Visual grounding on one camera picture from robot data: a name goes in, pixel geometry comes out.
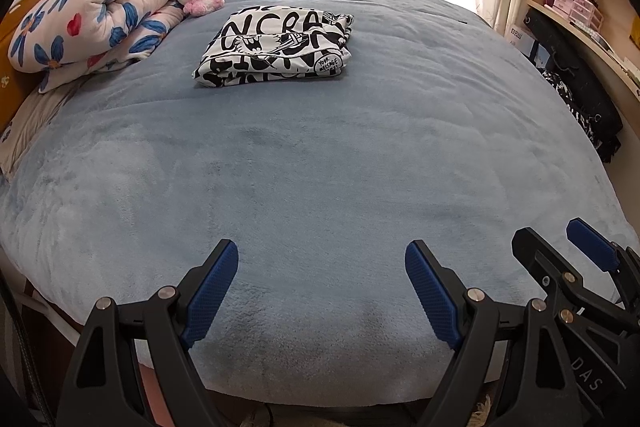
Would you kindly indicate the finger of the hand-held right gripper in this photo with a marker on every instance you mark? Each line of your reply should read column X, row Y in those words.
column 537, row 257
column 590, row 242

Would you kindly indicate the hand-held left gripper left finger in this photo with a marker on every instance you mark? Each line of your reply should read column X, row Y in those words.
column 210, row 292

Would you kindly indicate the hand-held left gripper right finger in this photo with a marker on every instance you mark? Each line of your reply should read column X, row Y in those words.
column 432, row 292

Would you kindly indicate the black and white printed shirt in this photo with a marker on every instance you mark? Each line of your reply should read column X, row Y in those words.
column 270, row 47

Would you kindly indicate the black white patterned cloth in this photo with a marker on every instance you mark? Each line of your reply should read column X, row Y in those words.
column 562, row 92

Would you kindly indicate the blue fleece bed blanket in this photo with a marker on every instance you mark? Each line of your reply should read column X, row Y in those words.
column 300, row 167

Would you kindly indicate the black bag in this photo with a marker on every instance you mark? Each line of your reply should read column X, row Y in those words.
column 575, row 72

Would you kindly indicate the papers on desk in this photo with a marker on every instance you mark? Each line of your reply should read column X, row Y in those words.
column 617, row 57

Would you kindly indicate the white cardboard box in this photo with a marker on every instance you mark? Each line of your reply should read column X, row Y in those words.
column 515, row 36

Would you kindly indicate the pink drawer organizer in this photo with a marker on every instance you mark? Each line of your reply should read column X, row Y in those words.
column 585, row 12

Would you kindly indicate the beige pillow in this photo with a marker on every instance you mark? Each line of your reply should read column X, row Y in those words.
column 30, row 127

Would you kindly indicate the floral folded quilt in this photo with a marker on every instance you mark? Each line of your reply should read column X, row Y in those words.
column 100, row 17

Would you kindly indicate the wooden headboard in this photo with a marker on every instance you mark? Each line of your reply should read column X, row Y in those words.
column 10, row 72

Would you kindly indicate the white bed frame rail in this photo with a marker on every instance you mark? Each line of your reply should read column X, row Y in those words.
column 45, row 307

